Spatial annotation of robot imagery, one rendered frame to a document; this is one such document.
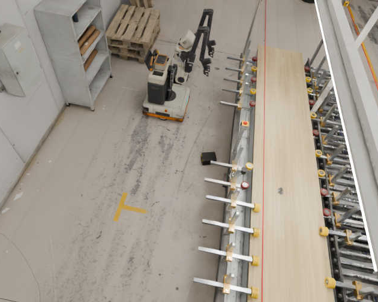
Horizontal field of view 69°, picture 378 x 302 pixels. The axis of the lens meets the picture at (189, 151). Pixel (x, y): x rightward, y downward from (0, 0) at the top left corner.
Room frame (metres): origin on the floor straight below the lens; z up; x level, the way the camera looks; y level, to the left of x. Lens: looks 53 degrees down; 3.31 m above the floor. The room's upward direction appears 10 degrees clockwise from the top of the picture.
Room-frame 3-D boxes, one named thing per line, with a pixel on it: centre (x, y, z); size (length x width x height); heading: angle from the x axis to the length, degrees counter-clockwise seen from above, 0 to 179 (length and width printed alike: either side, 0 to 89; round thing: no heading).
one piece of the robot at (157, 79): (3.30, 0.58, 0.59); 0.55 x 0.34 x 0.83; 178
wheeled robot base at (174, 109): (3.29, 0.49, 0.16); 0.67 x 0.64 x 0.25; 88
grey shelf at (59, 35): (3.39, 1.82, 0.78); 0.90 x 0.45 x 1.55; 178
